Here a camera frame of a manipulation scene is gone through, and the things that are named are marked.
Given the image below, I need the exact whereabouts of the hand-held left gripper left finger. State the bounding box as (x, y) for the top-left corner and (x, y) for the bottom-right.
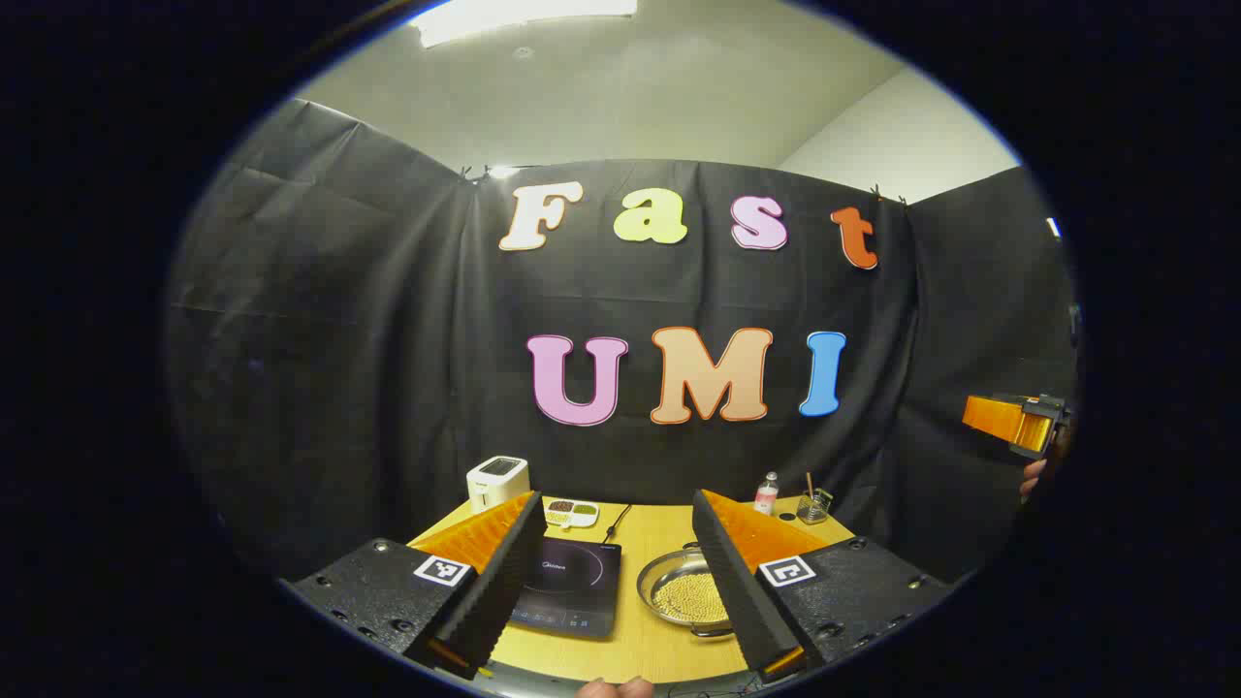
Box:
(281, 490), (549, 680)

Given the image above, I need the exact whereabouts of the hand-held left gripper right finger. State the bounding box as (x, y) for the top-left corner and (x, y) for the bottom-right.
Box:
(690, 490), (956, 684)

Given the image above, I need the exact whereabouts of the steel pot with black handles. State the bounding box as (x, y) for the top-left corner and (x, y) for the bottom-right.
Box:
(636, 543), (738, 639)

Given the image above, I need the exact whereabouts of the black induction cooktop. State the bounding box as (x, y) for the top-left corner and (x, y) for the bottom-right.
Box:
(509, 536), (623, 639)

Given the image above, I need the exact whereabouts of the pile of yellow soybeans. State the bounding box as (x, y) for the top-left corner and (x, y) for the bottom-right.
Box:
(652, 572), (730, 624)

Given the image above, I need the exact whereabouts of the white toaster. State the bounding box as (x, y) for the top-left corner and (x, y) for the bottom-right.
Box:
(466, 456), (531, 515)

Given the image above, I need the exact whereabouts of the ceiling light panel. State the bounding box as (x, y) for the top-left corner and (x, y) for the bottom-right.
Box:
(407, 0), (641, 49)

